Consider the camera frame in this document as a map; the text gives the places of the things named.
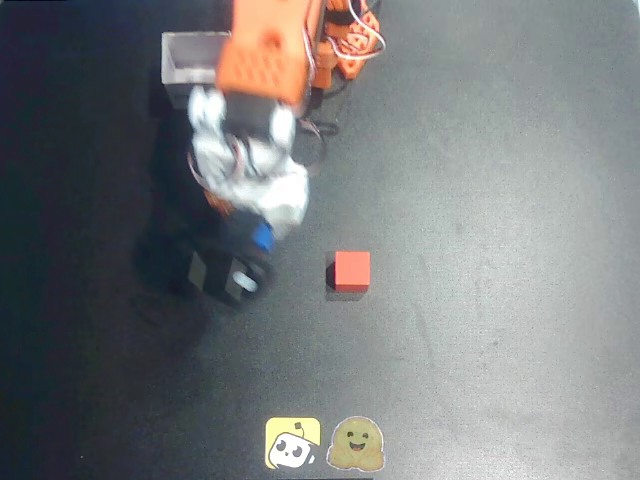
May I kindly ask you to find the yellow robot sticker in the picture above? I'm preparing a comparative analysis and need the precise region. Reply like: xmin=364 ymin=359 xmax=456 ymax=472
xmin=264 ymin=416 xmax=322 ymax=471

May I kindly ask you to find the white servo cable loop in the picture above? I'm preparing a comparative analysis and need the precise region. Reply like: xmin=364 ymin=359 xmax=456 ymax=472
xmin=327 ymin=0 xmax=387 ymax=64

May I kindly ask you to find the blue cube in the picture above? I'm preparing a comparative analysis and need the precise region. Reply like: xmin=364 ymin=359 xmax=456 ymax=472
xmin=253 ymin=223 xmax=276 ymax=252

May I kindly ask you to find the red cube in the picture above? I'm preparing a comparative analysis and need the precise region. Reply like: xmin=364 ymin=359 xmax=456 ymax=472
xmin=328 ymin=250 xmax=372 ymax=294

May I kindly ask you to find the smiling hugging face sticker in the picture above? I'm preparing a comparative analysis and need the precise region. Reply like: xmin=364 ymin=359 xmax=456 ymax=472
xmin=326 ymin=415 xmax=386 ymax=472

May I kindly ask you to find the black gripper-mounted camera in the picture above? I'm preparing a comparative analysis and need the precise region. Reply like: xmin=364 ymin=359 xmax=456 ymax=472
xmin=169 ymin=209 xmax=275 ymax=309

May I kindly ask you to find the white cardboard box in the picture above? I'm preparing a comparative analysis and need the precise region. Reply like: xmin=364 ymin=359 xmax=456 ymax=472
xmin=160 ymin=30 xmax=234 ymax=109

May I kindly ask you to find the black camera cable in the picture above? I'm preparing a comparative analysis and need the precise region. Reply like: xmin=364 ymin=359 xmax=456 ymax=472
xmin=298 ymin=74 xmax=346 ymax=137

